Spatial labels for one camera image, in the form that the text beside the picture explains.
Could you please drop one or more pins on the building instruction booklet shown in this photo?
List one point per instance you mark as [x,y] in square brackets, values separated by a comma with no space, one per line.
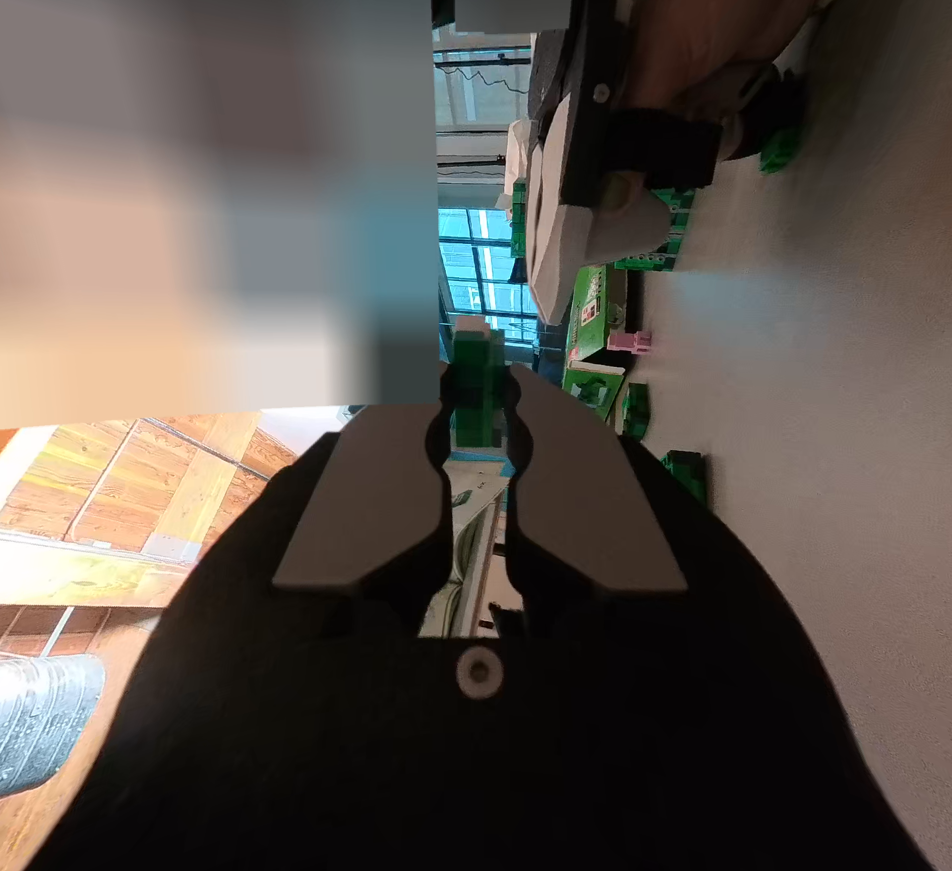
[468,514]

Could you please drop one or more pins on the green brick chunk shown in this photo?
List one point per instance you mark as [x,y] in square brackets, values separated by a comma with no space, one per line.
[781,146]

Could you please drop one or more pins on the tall green blocky brick figure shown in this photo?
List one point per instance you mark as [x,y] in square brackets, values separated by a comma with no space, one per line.
[678,216]

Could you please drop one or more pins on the silver ventilation duct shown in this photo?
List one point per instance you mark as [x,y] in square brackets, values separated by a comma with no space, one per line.
[44,722]

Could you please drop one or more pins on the pink brick pig figure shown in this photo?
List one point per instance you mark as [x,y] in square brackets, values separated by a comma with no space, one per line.
[628,343]

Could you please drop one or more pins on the green brick cube head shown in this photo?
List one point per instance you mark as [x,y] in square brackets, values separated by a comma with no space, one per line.
[636,410]

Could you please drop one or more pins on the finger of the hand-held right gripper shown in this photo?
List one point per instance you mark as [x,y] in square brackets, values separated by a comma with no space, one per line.
[565,261]
[535,216]

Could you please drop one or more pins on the green building set box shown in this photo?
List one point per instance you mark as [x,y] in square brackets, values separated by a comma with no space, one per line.
[591,306]

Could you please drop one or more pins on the white paper bags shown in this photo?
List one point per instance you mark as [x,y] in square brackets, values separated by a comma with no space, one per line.
[515,142]

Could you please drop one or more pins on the small green brick assembly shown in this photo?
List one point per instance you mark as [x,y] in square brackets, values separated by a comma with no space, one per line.
[476,425]

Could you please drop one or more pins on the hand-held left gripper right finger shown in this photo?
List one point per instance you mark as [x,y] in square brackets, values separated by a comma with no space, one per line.
[587,506]

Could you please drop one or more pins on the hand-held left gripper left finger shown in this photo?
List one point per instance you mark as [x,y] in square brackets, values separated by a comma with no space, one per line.
[364,514]

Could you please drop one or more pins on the person's right hand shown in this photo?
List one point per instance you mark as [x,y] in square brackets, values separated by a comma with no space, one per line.
[706,31]

